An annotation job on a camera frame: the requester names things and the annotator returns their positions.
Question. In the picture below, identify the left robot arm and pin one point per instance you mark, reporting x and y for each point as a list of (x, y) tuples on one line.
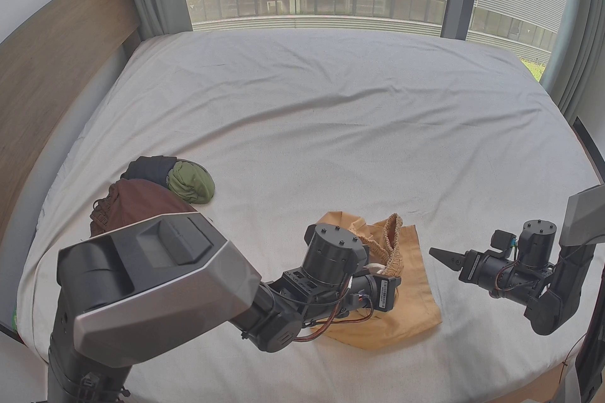
[(142, 287)]

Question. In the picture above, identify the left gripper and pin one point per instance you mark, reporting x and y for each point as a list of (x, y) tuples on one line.
[(378, 292)]

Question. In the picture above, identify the brown shorts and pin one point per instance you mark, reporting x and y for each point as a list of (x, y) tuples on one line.
[(137, 202)]

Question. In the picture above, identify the tan shorts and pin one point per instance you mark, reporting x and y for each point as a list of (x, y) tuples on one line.
[(411, 297)]

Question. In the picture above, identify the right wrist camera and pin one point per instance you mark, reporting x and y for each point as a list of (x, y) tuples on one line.
[(502, 243)]

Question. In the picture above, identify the bed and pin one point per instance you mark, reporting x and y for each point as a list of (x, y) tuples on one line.
[(331, 108)]

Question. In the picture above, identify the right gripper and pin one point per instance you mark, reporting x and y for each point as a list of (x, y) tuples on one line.
[(491, 273)]

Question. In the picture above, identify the green garment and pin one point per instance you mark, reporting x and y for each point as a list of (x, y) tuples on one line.
[(189, 184)]

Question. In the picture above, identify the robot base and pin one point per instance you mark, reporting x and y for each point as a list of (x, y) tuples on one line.
[(573, 387)]

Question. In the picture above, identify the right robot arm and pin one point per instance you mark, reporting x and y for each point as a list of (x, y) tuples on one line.
[(548, 311)]

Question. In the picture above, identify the black garment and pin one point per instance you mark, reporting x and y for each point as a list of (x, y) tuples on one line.
[(144, 169)]

